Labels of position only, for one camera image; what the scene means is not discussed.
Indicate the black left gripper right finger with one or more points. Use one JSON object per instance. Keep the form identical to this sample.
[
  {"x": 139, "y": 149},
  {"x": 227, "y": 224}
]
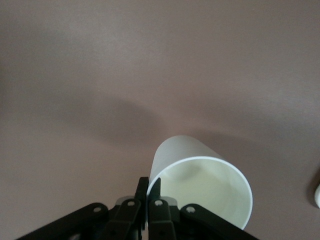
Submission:
[{"x": 160, "y": 220}]

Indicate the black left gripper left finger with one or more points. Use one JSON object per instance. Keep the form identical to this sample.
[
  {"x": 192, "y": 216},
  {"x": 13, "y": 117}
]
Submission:
[{"x": 125, "y": 220}]

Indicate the white plastic cup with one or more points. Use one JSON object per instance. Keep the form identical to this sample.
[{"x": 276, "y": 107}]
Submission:
[
  {"x": 317, "y": 197},
  {"x": 205, "y": 185}
]

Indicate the brown table cover mat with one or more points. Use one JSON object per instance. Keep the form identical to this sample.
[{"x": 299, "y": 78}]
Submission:
[{"x": 150, "y": 50}]

